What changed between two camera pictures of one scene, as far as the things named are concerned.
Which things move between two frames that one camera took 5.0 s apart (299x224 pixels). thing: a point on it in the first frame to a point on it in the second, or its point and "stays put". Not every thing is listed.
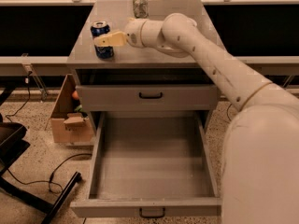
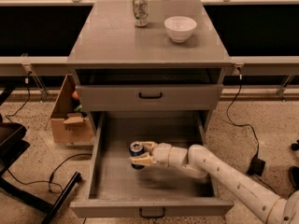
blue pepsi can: [100, 28] to [136, 149]
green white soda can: [140, 7] stays put
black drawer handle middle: [151, 217] stays put
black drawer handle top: [150, 97] stays put
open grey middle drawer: [150, 164] stays put
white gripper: [133, 32] to [162, 155]
